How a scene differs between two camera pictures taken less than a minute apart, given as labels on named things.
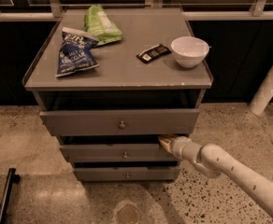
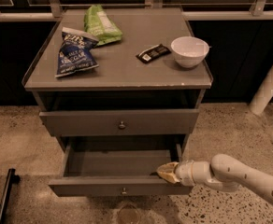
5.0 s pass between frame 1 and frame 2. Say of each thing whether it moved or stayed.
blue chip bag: stayed
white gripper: moved
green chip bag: stayed
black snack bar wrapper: stayed
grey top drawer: stayed
